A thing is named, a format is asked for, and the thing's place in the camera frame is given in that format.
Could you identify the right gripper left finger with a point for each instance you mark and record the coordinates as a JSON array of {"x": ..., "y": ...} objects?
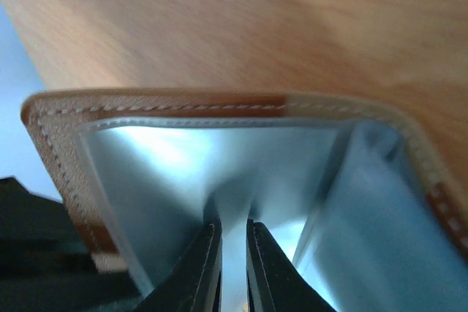
[{"x": 196, "y": 281}]

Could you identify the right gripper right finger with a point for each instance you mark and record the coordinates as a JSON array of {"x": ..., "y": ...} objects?
[{"x": 273, "y": 282}]

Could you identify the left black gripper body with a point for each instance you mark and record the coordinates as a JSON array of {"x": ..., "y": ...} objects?
[{"x": 45, "y": 266}]

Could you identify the brown leather card holder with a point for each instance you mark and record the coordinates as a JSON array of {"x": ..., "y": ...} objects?
[{"x": 353, "y": 192}]

